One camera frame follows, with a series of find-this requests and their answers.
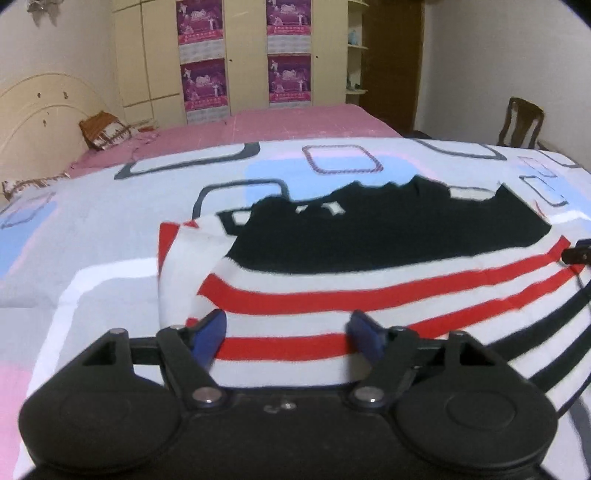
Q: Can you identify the brown white pillow near headboard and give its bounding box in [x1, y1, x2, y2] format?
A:
[1, 173, 70, 201]

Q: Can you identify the upper right purple poster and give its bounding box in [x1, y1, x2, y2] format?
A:
[266, 0, 311, 55]

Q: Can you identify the lower right purple poster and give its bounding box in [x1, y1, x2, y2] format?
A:
[267, 54, 311, 108]

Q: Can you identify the corner open shelf unit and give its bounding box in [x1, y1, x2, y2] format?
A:
[346, 0, 370, 105]

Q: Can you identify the lower left purple poster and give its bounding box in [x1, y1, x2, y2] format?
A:
[180, 58, 230, 124]

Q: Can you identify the upper left purple poster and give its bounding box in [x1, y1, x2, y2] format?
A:
[176, 0, 225, 65]

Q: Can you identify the pink bed sheet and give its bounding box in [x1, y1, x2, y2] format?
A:
[65, 104, 401, 178]

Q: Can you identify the dark brown wooden door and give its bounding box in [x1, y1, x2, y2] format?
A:
[360, 0, 424, 134]

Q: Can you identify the dark wooden chair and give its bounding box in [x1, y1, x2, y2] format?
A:
[497, 97, 545, 149]

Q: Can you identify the striped knit children's sweater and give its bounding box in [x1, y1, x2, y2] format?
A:
[158, 177, 590, 409]

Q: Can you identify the cream yellow wardrobe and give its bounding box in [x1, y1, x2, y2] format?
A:
[112, 1, 348, 128]

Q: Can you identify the cream arched headboard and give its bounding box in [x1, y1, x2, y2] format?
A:
[1, 73, 108, 181]

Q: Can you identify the purple poster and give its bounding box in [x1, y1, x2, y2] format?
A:
[266, 0, 311, 55]
[176, 0, 225, 65]
[180, 58, 230, 124]
[267, 54, 311, 108]

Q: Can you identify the orange white patterned pillow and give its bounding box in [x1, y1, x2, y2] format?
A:
[78, 111, 138, 151]

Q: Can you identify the wall ornament above headboard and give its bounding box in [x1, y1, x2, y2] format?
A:
[26, 0, 63, 17]

